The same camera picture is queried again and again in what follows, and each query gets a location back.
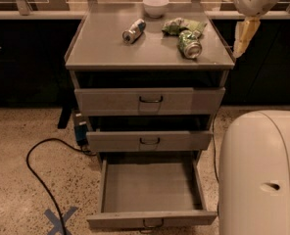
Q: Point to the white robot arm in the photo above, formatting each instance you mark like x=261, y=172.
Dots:
x=254, y=163

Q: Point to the grey bottom drawer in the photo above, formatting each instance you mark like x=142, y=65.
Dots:
x=150, y=193

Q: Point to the blue white soda can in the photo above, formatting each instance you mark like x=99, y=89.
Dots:
x=130, y=35

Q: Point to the green soda can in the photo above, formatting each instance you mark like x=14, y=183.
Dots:
x=189, y=44

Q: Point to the grey drawer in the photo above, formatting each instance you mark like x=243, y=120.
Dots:
x=148, y=141
x=148, y=101
x=150, y=193

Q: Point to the blue tape cross mark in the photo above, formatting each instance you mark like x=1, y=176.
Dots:
x=59, y=225

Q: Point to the grey middle drawer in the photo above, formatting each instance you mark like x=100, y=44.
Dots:
x=148, y=141

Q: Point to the grey top drawer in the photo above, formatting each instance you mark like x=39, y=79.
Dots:
x=148, y=101

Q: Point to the white ceramic bowl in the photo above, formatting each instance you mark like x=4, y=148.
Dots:
x=155, y=8

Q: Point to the grey drawer cabinet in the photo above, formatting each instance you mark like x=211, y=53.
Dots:
x=99, y=59

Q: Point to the green crumpled chip bag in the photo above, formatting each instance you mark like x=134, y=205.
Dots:
x=175, y=26

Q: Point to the blue power box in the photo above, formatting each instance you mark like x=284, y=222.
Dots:
x=80, y=129

